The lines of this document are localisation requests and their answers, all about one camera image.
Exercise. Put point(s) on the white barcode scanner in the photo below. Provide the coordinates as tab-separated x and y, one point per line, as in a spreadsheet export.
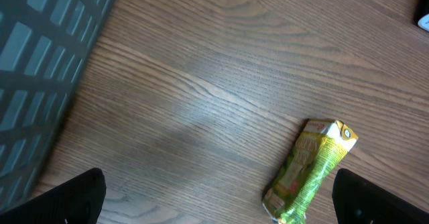
422	14

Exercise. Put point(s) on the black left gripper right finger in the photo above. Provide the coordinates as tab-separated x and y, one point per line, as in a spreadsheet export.
357	200

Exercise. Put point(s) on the dark grey plastic basket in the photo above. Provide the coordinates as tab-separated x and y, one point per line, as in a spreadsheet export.
45	46

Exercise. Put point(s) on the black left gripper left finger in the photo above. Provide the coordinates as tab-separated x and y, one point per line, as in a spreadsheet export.
77	201

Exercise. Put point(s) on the green yellow drink carton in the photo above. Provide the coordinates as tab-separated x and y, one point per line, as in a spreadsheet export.
321	145

